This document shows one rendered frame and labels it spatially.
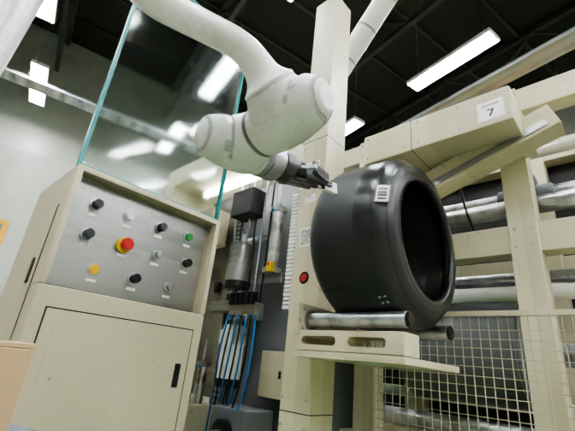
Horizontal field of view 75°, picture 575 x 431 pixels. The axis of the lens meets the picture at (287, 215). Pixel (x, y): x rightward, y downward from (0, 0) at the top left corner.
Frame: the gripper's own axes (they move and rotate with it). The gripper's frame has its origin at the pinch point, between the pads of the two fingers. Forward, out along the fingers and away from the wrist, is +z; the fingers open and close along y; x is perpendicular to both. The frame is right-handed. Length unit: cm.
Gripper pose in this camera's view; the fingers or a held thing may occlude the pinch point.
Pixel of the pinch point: (328, 185)
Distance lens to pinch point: 103.3
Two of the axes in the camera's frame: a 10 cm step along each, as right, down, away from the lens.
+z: 6.8, 2.0, 7.1
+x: 0.0, 9.6, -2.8
